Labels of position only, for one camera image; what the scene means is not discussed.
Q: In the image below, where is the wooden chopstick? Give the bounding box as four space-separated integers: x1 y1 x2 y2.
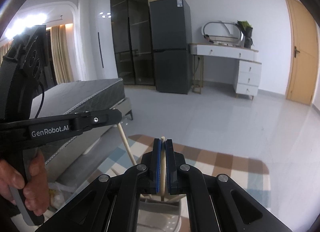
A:
160 136 166 201
117 123 137 165

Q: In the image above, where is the person's left hand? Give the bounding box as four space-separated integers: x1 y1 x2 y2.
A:
1 151 50 216

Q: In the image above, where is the beige curtain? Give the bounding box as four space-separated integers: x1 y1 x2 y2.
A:
50 25 74 84

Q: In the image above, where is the grey utensil holder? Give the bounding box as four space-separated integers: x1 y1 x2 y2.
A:
136 195 185 231

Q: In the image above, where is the checkered table cloth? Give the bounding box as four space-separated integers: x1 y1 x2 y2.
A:
94 134 272 232

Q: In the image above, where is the grey mattress bed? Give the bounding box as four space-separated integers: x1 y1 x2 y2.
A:
38 78 132 182

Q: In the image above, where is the white plastic bag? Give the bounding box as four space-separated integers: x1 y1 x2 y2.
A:
48 182 74 210

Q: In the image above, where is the white wardrobe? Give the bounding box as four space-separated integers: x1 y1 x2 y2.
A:
75 0 118 80

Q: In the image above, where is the black glass cabinet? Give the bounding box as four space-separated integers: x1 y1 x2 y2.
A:
111 0 156 86

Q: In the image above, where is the white dressing table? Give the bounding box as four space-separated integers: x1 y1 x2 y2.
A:
189 43 262 98

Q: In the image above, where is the dark grey refrigerator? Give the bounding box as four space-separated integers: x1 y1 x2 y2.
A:
150 0 192 94

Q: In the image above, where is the yellow wooden door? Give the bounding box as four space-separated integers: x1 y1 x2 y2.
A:
285 0 319 106

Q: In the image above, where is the oval vanity mirror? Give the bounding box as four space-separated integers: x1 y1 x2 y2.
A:
201 21 244 46

